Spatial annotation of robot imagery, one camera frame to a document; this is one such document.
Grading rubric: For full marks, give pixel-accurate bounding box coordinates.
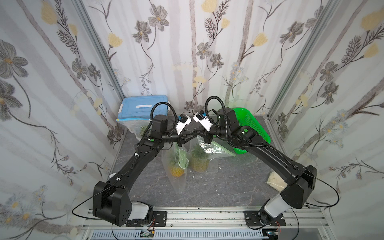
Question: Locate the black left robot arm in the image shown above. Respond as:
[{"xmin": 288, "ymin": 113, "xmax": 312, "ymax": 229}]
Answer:
[{"xmin": 92, "ymin": 102, "xmax": 188, "ymax": 227}]

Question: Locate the white perforated cable duct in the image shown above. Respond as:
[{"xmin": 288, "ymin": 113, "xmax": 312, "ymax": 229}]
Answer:
[{"xmin": 88, "ymin": 229, "xmax": 268, "ymax": 240}]

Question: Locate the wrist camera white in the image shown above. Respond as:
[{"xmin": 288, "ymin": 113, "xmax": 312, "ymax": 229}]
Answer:
[
  {"xmin": 176, "ymin": 114, "xmax": 192, "ymax": 135},
  {"xmin": 193, "ymin": 111, "xmax": 213, "ymax": 132}
]

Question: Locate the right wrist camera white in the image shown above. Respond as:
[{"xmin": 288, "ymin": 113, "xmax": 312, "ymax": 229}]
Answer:
[{"xmin": 193, "ymin": 111, "xmax": 213, "ymax": 132}]

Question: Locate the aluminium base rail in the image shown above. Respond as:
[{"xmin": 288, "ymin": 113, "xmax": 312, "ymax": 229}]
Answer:
[{"xmin": 80, "ymin": 206, "xmax": 328, "ymax": 232}]

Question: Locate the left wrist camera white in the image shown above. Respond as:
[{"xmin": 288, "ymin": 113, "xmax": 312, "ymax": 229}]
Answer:
[{"xmin": 176, "ymin": 114, "xmax": 192, "ymax": 135}]

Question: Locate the green plastic perforated basket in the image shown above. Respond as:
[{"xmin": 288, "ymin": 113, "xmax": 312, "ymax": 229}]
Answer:
[{"xmin": 226, "ymin": 110, "xmax": 271, "ymax": 159}]

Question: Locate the zip-top bag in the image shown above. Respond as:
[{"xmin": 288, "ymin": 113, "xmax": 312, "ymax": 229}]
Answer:
[
  {"xmin": 188, "ymin": 136, "xmax": 236, "ymax": 174},
  {"xmin": 162, "ymin": 144, "xmax": 189, "ymax": 194},
  {"xmin": 127, "ymin": 120, "xmax": 150, "ymax": 141}
]

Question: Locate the pineapple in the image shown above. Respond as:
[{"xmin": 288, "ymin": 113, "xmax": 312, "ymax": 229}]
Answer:
[
  {"xmin": 169, "ymin": 153, "xmax": 186, "ymax": 178},
  {"xmin": 190, "ymin": 145, "xmax": 210, "ymax": 173}
]

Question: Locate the beige cloth pad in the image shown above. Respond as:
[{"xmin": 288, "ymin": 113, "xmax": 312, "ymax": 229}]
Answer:
[{"xmin": 266, "ymin": 172, "xmax": 288, "ymax": 193}]

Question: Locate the blue lid storage box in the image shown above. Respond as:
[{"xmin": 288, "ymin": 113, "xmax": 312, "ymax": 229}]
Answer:
[{"xmin": 116, "ymin": 95, "xmax": 168, "ymax": 127}]

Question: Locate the zip-top bag by box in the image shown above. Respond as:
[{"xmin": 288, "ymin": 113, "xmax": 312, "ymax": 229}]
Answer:
[{"xmin": 127, "ymin": 120, "xmax": 150, "ymax": 141}]

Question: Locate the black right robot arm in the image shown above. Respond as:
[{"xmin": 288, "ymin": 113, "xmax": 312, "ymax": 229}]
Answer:
[{"xmin": 198, "ymin": 96, "xmax": 317, "ymax": 226}]

